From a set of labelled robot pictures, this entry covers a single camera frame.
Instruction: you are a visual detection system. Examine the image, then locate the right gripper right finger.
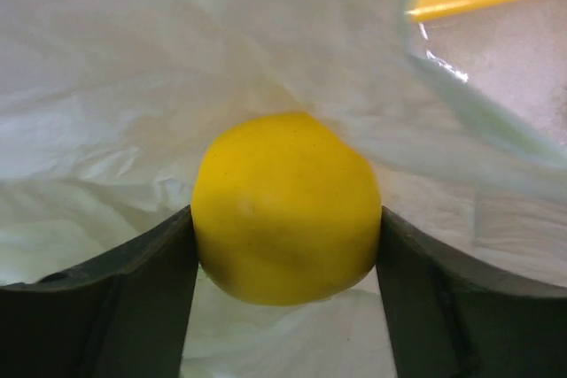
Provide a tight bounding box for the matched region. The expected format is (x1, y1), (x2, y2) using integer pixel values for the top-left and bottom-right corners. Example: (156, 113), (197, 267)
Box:
(376, 209), (566, 377)

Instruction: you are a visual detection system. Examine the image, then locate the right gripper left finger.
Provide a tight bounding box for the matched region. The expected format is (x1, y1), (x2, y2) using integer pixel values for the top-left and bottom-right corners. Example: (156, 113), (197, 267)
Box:
(1, 208), (198, 377)

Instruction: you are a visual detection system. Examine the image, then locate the yellow apple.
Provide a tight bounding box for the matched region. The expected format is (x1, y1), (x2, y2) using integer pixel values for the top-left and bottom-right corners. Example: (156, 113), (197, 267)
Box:
(190, 112), (382, 306)

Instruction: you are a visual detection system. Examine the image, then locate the light green plastic bag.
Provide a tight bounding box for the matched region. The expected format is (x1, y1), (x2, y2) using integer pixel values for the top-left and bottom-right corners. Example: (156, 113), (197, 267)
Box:
(1, 0), (566, 377)

